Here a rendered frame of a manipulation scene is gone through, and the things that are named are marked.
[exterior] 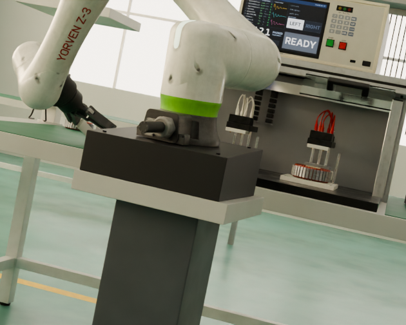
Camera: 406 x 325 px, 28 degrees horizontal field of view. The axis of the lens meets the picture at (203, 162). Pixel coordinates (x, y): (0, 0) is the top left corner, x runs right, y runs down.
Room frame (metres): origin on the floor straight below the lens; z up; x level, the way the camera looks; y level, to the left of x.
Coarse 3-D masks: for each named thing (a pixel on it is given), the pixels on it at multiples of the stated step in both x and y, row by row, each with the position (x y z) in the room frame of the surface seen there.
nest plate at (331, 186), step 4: (280, 176) 2.21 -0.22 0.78; (284, 176) 2.21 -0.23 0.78; (288, 176) 2.22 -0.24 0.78; (292, 176) 2.26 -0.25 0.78; (288, 180) 2.21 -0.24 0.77; (292, 180) 2.20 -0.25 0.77; (296, 180) 2.20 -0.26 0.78; (300, 180) 2.20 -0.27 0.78; (304, 180) 2.20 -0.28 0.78; (308, 180) 2.23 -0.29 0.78; (308, 184) 2.19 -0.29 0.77; (312, 184) 2.19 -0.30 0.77; (316, 184) 2.19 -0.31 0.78; (320, 184) 2.19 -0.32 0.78; (324, 184) 2.18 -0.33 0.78; (328, 184) 2.20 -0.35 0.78; (332, 184) 2.24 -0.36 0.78; (336, 184) 2.29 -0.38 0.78; (324, 188) 2.18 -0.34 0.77; (328, 188) 2.18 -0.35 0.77; (332, 188) 2.18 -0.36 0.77; (336, 188) 2.29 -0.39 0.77
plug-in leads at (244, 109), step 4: (244, 96) 2.48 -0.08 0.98; (244, 100) 2.48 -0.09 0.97; (248, 100) 2.49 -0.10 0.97; (252, 100) 2.46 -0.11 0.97; (244, 104) 2.49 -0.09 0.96; (244, 108) 2.49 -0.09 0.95; (252, 108) 2.44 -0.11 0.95; (236, 112) 2.45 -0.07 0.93; (240, 112) 2.48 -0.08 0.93; (244, 112) 2.44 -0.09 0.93; (252, 112) 2.44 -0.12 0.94; (244, 116) 2.44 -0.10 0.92; (252, 116) 2.44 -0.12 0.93
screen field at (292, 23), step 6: (288, 18) 2.43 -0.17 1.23; (288, 24) 2.43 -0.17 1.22; (294, 24) 2.43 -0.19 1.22; (300, 24) 2.42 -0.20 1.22; (306, 24) 2.42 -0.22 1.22; (312, 24) 2.42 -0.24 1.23; (318, 24) 2.41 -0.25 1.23; (306, 30) 2.42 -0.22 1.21; (312, 30) 2.42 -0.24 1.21; (318, 30) 2.41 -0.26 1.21
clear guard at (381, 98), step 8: (304, 80) 2.16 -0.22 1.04; (312, 80) 2.16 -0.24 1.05; (320, 80) 2.16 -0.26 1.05; (304, 88) 2.14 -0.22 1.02; (312, 88) 2.14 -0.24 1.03; (320, 88) 2.14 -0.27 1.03; (336, 88) 2.14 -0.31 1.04; (344, 88) 2.14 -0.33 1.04; (352, 88) 2.14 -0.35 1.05; (376, 88) 2.14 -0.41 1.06; (384, 88) 2.13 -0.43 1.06; (320, 96) 2.12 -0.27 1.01; (328, 96) 2.12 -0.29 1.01; (336, 96) 2.12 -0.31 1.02; (344, 96) 2.12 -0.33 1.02; (352, 96) 2.11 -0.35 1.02; (360, 96) 2.11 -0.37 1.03; (368, 96) 2.11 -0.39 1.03; (376, 96) 2.11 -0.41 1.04; (384, 96) 2.11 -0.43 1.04; (392, 96) 2.11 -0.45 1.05; (360, 104) 2.10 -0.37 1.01; (368, 104) 2.09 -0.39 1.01; (376, 104) 2.09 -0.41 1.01; (384, 104) 2.09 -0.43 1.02
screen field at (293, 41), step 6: (288, 36) 2.43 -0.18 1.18; (294, 36) 2.43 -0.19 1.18; (300, 36) 2.42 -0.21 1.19; (306, 36) 2.42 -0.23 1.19; (312, 36) 2.41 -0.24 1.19; (288, 42) 2.43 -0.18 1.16; (294, 42) 2.43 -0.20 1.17; (300, 42) 2.42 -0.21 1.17; (306, 42) 2.42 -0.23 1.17; (312, 42) 2.41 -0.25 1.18; (288, 48) 2.43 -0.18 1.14; (294, 48) 2.43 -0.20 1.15; (300, 48) 2.42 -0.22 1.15; (306, 48) 2.42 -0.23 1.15; (312, 48) 2.41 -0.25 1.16
